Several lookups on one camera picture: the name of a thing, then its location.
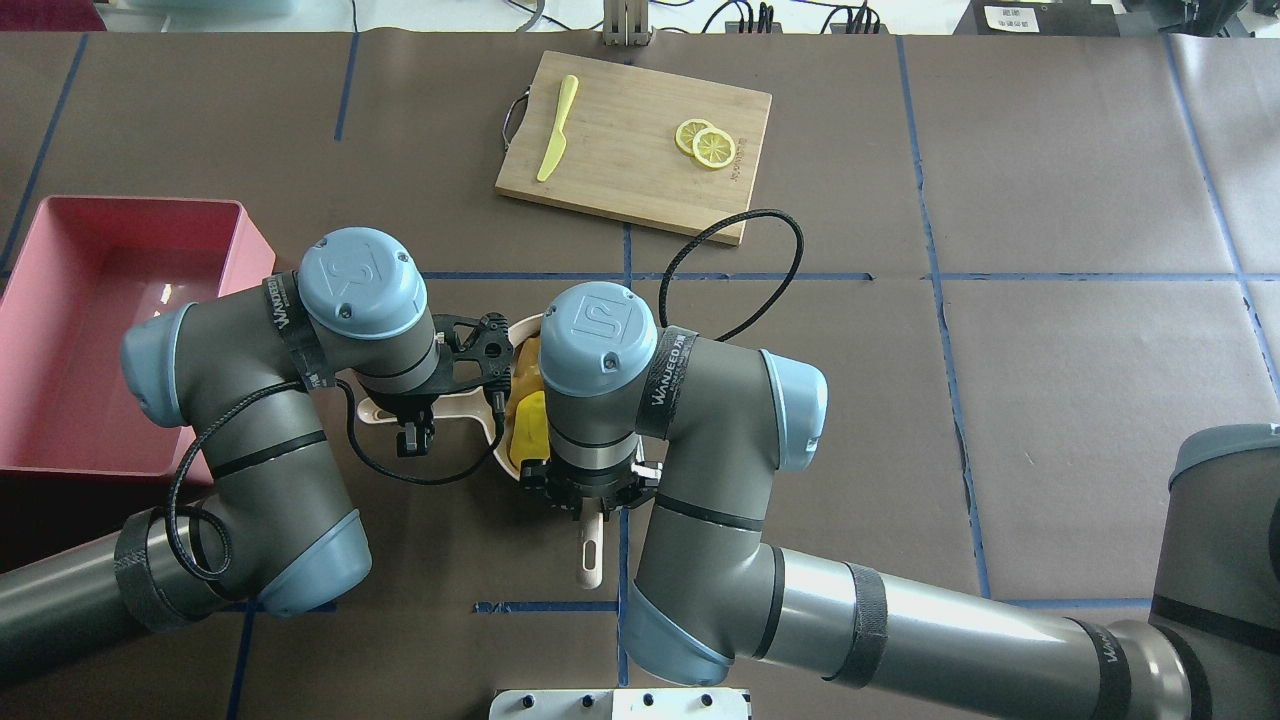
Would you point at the beige hand brush black bristles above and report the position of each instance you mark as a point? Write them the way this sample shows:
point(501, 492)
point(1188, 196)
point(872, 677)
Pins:
point(589, 551)

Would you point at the lemon slice upper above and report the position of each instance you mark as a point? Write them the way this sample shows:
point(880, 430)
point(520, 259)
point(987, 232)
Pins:
point(686, 132)

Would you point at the beige plastic dustpan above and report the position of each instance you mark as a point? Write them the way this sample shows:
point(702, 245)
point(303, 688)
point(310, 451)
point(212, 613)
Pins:
point(470, 405)

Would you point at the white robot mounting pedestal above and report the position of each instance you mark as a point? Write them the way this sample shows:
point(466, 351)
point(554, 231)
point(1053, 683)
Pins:
point(623, 703)

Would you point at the pink plastic bin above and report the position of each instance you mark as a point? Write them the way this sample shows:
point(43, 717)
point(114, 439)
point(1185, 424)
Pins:
point(90, 269)

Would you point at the aluminium frame post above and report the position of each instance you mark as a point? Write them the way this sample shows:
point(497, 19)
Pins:
point(626, 23)

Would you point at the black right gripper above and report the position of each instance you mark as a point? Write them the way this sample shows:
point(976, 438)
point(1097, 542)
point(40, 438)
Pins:
point(587, 484)

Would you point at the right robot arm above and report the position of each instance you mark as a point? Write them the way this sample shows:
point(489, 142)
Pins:
point(1027, 500)

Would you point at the yellow plastic toy knife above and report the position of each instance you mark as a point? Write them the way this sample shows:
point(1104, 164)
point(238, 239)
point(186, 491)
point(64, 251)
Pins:
point(557, 142)

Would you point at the tan toy ginger root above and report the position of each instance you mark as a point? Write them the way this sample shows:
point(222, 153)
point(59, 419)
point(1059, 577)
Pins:
point(526, 378)

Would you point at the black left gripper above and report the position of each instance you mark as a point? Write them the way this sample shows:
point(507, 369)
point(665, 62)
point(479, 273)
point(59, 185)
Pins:
point(409, 408)

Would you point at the lemon slice lower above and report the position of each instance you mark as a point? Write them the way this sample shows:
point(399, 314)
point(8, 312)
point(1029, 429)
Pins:
point(713, 148)

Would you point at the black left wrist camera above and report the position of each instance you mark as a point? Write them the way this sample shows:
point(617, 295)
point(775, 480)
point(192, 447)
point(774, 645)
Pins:
point(415, 419)

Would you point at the wooden cutting board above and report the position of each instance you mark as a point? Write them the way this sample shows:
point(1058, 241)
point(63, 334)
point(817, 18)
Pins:
point(621, 161)

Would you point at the yellow toy corn cob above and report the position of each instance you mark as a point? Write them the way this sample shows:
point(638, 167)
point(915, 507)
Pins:
point(529, 435)

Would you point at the lemon slice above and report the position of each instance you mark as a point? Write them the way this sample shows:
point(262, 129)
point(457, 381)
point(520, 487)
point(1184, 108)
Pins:
point(713, 148)
point(686, 132)

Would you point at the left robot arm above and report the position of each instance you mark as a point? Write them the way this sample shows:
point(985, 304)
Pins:
point(257, 508)

